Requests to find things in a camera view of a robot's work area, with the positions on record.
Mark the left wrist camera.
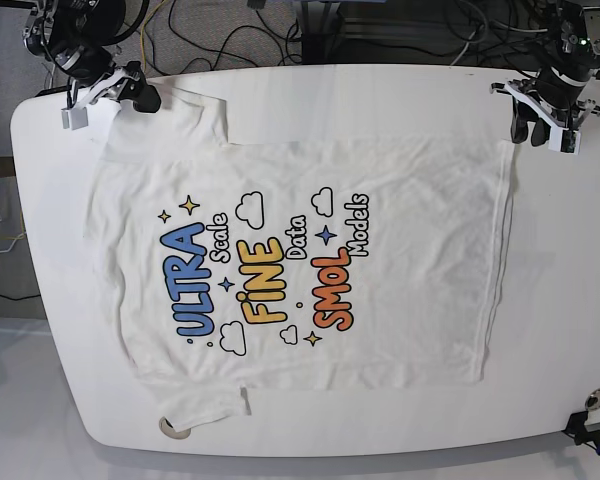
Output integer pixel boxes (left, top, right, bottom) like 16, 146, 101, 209
548, 126, 581, 155

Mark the right table cable grommet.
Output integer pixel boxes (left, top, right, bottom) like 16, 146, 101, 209
585, 388, 600, 412

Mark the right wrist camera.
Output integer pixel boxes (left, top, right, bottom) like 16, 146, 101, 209
61, 107, 89, 131

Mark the yellow floor cable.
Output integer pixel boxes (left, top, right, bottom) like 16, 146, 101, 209
139, 0, 166, 77

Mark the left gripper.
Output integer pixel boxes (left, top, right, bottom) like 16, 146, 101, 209
489, 65, 600, 147

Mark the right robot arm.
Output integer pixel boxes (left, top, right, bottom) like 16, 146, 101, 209
22, 1, 161, 122

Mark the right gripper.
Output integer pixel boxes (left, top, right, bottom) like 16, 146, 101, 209
62, 46, 161, 113

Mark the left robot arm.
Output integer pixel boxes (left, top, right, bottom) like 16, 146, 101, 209
490, 1, 600, 155

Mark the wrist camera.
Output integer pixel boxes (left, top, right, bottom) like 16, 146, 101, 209
548, 126, 581, 155
61, 107, 89, 131

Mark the left table cable grommet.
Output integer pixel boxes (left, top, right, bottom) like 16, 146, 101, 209
159, 417, 191, 440

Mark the black table clamp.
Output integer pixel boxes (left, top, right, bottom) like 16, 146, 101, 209
563, 411, 600, 458

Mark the white printed T-shirt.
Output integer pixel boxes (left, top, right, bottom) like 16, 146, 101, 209
85, 88, 515, 430

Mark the table cable grommet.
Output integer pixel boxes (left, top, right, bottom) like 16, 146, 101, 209
585, 388, 600, 412
159, 417, 191, 440

